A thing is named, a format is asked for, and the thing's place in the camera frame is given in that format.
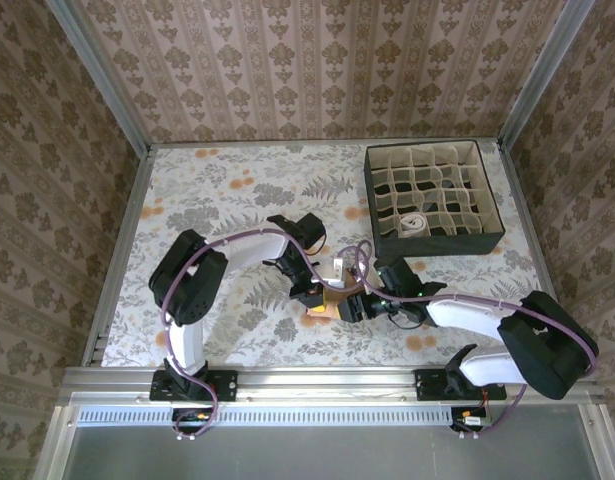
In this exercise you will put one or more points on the aluminium left side rail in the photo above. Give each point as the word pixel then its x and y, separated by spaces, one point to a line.
pixel 123 250

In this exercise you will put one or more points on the aluminium left corner post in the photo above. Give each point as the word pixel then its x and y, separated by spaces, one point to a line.
pixel 104 80

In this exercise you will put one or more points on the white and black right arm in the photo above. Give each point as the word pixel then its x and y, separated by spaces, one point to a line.
pixel 547 345

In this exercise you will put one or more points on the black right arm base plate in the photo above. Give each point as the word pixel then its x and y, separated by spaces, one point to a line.
pixel 432 385

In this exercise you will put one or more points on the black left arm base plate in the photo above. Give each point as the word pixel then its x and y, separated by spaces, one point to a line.
pixel 227 385

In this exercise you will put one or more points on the aluminium rail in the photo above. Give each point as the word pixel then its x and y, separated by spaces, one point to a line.
pixel 529 225
pixel 327 387
pixel 123 250

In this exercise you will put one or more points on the aluminium corner post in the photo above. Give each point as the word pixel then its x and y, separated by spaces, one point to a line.
pixel 544 75
pixel 104 80

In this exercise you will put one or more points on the grey metal panel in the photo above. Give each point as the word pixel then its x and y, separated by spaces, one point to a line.
pixel 327 455

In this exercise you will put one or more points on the aluminium right side rail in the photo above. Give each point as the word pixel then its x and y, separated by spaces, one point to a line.
pixel 529 225

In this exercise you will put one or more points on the aluminium right corner post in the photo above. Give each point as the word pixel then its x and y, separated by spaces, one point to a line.
pixel 544 75

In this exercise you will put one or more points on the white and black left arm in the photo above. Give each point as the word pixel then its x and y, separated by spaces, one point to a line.
pixel 187 280

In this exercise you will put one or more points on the floral patterned tablecloth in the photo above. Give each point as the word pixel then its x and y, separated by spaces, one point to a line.
pixel 247 190

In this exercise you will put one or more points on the dark fabric divided organizer box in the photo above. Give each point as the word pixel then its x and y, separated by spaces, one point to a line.
pixel 437 247

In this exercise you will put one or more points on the aluminium front rail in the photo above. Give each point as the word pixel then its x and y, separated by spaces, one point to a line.
pixel 327 387

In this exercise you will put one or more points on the white sock with black stripes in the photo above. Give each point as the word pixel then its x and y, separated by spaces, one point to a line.
pixel 413 226

